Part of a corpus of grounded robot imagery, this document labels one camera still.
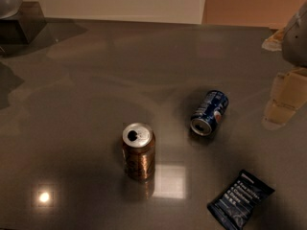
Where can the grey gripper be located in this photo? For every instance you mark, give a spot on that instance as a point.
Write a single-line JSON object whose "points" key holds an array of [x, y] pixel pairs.
{"points": [[295, 43]]}

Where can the blue pepsi can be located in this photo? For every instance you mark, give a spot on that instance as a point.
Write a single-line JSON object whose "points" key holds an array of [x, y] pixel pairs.
{"points": [[210, 112]]}

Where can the brown soda can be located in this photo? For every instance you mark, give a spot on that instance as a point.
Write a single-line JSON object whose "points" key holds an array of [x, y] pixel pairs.
{"points": [[139, 151]]}

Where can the dark blue snack bar wrapper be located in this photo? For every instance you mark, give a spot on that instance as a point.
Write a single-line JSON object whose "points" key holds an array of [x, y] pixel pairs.
{"points": [[234, 206]]}

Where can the dark brown block stand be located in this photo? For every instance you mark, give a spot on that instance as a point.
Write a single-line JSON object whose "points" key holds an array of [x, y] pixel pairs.
{"points": [[23, 27]]}

